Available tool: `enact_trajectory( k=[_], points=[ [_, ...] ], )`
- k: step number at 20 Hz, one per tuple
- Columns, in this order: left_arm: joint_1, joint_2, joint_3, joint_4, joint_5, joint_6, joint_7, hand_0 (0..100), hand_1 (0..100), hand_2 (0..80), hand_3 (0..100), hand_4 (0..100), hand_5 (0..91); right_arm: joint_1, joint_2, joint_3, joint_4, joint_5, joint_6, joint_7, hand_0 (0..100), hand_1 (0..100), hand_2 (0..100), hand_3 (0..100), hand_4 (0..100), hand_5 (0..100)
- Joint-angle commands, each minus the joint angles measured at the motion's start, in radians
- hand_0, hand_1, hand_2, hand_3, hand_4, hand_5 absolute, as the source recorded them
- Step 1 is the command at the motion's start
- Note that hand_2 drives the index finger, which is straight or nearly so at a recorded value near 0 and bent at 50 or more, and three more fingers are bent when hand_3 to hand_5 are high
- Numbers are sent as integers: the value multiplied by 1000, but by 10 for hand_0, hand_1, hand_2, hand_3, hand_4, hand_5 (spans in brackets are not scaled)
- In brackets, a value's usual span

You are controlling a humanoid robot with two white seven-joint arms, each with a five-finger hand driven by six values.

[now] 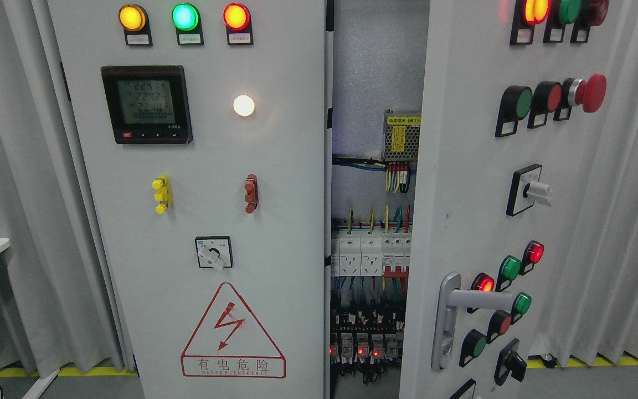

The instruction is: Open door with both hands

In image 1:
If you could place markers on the grey cabinet door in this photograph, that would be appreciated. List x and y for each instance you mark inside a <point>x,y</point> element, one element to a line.
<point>278,250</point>
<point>492,81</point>

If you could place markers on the red indicator light left door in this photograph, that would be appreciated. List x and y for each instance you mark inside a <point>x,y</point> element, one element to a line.
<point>237,19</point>

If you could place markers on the green indicator light left door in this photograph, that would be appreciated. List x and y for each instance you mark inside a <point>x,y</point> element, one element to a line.
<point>187,24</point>

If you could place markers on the yellow indicator light left door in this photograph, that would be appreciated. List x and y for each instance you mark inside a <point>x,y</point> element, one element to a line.
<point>135,24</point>

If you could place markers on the white circuit breaker row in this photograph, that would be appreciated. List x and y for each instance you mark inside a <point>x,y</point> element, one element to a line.
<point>362,253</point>

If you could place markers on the metal mesh power supply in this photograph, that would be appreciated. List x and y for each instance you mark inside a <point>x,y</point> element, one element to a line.
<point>401,134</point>

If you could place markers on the white glowing indicator light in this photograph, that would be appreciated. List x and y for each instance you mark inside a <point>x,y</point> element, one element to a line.
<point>244,105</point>

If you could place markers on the lower relay terminal row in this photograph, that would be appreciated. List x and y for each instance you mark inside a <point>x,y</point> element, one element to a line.
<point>365,338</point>

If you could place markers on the red electric danger warning sticker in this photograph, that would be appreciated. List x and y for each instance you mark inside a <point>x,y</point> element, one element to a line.
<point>230,342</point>

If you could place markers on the black digital power meter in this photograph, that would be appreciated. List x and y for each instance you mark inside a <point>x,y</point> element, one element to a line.
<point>148,104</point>

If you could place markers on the red mushroom emergency stop button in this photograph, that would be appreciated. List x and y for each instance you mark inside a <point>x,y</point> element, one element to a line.
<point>588,93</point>

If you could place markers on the left grey curtain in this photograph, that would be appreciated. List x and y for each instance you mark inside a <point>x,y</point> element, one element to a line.
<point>57,303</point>

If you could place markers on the grey curtain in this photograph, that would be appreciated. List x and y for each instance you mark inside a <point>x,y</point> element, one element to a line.
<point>57,303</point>
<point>591,306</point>

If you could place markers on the right grey curtain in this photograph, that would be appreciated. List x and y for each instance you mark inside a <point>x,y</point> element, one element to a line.
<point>591,306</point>

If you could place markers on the red terminal post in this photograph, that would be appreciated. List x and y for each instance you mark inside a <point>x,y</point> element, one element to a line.
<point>251,193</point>

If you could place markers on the left door rotary selector switch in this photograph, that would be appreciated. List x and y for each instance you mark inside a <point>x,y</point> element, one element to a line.
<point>214,252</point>

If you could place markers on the yellow terminal post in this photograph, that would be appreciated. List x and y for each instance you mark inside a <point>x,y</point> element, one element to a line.
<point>162,187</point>

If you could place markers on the silver door lever handle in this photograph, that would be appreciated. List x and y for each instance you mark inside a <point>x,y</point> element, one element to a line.
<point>450,299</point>

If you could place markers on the right door white selector switch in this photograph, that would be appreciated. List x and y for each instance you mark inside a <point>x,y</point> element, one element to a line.
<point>527,190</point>

